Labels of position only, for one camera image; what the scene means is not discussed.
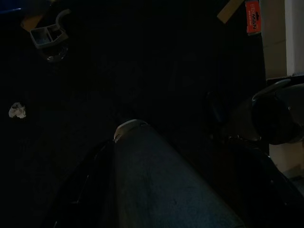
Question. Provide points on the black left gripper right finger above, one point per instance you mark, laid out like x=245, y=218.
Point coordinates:
x=268, y=194

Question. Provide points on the orange printed packet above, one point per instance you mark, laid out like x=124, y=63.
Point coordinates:
x=253, y=17

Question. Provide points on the black floor mat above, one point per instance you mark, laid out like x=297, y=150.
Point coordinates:
x=142, y=59

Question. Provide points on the long cardboard strip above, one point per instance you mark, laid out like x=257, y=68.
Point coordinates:
x=229, y=10

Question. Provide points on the grey left robot leg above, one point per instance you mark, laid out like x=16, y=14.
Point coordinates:
x=166, y=185

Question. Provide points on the small brown cardboard piece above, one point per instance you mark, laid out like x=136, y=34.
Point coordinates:
x=31, y=22

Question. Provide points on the crumpled white paper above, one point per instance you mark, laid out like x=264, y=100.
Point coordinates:
x=17, y=110

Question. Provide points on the clear crumpled plastic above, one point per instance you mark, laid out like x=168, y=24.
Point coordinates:
x=55, y=54

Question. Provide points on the grey plastic clip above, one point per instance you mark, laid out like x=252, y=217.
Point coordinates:
x=38, y=35

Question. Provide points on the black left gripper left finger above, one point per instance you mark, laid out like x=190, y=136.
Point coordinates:
x=90, y=194

